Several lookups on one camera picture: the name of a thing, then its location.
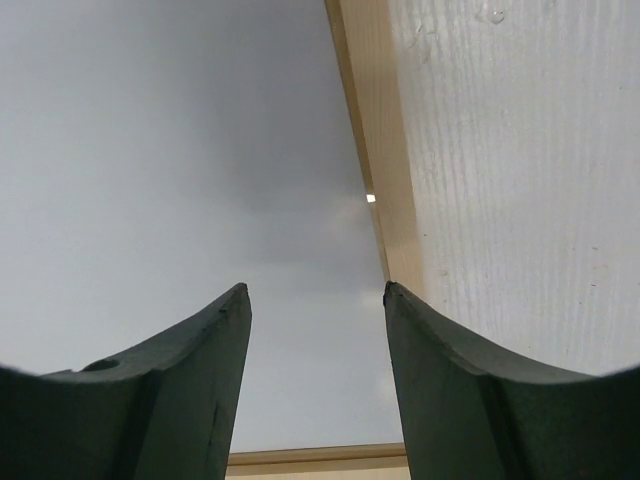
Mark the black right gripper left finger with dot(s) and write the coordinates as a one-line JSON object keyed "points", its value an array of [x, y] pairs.
{"points": [[162, 409]]}

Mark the light wooden picture frame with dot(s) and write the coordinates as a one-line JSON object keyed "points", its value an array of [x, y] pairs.
{"points": [[364, 46]]}

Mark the white paper sheet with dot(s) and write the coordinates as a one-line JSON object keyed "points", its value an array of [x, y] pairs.
{"points": [[154, 154]]}

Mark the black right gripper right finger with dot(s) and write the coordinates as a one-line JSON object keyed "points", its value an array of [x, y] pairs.
{"points": [[471, 409]]}

